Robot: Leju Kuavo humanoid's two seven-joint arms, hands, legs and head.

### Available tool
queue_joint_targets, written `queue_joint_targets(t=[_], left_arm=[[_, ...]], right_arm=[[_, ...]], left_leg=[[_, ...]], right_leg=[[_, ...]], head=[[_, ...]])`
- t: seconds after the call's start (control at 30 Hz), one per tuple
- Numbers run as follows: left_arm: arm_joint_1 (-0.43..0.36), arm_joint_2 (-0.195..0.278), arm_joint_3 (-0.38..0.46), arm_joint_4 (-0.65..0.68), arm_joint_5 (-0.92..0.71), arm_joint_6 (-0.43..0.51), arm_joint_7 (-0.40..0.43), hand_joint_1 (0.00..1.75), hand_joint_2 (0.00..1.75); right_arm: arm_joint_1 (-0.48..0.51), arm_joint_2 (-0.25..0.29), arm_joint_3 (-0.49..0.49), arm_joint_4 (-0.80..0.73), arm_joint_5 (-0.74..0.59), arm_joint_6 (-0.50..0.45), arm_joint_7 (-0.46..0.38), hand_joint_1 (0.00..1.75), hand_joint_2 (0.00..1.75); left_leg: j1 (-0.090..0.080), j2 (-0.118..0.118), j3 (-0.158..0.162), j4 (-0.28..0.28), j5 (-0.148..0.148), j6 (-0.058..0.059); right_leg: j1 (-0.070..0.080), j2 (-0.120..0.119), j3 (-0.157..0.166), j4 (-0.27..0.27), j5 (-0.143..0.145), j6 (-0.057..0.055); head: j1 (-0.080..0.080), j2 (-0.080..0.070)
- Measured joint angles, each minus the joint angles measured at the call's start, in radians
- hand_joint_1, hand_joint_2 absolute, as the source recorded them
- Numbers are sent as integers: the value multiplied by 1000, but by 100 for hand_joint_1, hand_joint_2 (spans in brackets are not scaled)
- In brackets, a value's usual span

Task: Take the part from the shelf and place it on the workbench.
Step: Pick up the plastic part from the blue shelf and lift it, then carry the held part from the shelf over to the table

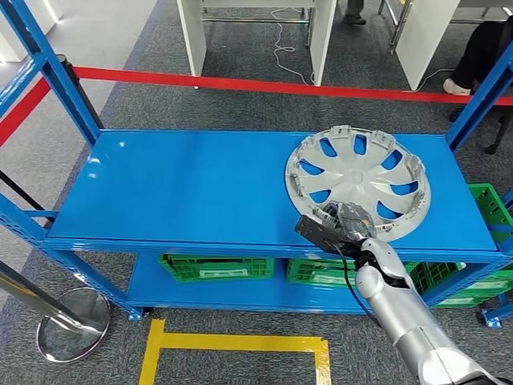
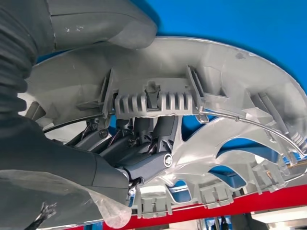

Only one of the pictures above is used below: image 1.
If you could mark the silver plastic wheel hubcap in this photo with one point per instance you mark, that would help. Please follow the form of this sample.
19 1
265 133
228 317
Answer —
357 180

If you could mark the person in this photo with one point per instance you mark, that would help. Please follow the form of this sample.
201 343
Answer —
354 18
477 58

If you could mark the black stanchion post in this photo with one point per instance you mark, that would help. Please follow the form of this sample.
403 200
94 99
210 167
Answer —
19 189
86 103

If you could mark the white desk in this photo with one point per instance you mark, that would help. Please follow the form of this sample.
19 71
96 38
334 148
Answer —
421 42
191 37

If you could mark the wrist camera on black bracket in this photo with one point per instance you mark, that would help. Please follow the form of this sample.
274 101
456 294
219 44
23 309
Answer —
316 231

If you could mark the tall open green crate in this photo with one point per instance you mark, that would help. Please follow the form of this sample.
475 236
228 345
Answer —
491 210

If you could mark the red barrier belt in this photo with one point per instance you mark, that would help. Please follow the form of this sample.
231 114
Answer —
24 109
240 84

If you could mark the chrome stanchion post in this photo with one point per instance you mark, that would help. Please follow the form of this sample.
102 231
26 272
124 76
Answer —
74 329

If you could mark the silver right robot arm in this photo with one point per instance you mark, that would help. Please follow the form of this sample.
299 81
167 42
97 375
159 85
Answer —
400 313

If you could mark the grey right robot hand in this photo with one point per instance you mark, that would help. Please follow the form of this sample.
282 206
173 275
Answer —
357 223

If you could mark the flat green plastic crate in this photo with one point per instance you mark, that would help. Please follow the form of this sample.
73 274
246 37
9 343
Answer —
456 301

